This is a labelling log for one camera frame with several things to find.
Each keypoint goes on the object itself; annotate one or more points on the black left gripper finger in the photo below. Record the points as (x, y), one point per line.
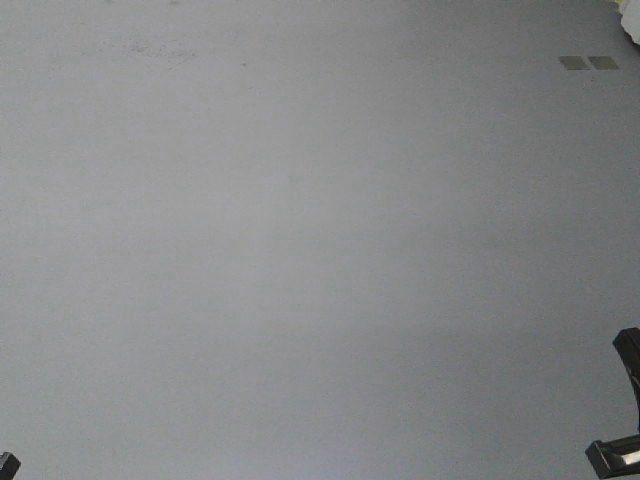
(9, 466)

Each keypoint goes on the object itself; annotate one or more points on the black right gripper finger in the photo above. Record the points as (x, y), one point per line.
(615, 458)
(626, 344)

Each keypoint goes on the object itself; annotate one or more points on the grey floor tape patch right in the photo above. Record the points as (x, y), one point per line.
(603, 62)

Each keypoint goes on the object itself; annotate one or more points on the grey floor tape patch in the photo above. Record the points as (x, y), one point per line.
(574, 63)
(603, 62)

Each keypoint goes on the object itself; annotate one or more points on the grey floor tape patch left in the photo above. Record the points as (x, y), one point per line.
(574, 63)

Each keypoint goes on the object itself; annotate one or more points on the white object at corner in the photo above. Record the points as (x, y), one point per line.
(629, 11)

